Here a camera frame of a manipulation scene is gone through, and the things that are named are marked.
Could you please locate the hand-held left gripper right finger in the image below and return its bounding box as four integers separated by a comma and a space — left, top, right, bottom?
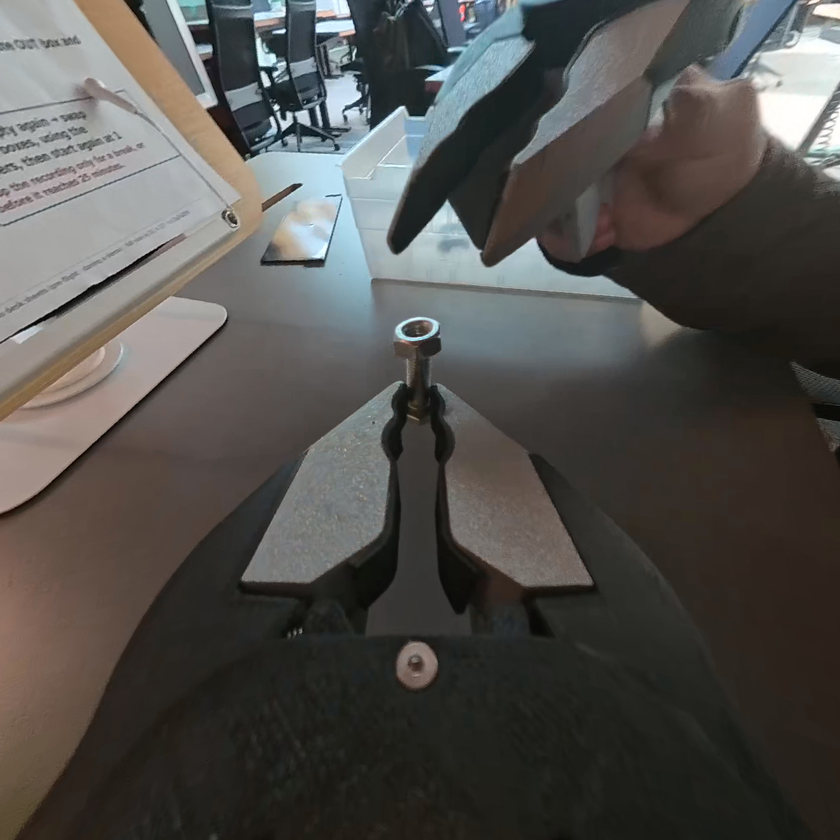
430, 382, 596, 616

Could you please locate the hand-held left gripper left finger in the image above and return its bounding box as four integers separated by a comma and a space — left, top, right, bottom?
239, 381, 403, 611

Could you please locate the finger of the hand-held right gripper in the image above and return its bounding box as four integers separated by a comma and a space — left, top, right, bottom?
454, 0, 746, 268
386, 7, 540, 257

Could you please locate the silver hex bolt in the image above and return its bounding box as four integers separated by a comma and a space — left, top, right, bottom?
402, 351, 438, 427

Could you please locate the silver hex nut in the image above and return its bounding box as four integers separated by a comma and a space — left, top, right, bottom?
392, 316, 442, 360

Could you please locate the person's right forearm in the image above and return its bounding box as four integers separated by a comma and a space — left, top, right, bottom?
545, 141, 840, 359

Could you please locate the person's right hand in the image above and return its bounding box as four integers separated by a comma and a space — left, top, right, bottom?
545, 64, 791, 263

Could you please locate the black hanging jacket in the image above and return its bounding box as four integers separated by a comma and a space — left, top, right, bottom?
354, 0, 448, 132

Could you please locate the clear plastic bin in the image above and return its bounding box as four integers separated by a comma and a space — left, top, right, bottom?
338, 105, 643, 301

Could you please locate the black office chair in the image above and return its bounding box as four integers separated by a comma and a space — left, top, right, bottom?
264, 0, 343, 143
205, 0, 285, 157

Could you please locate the flat black plate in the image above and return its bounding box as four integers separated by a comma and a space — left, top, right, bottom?
260, 195, 344, 266

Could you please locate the white tablet stand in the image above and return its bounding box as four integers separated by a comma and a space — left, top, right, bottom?
0, 295, 229, 515

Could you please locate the wooden instruction board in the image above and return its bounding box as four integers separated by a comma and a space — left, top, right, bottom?
0, 0, 263, 421

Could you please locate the computer monitor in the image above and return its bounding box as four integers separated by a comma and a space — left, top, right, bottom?
141, 0, 218, 110

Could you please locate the printed instruction sheet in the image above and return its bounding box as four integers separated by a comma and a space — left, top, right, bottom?
0, 0, 241, 343

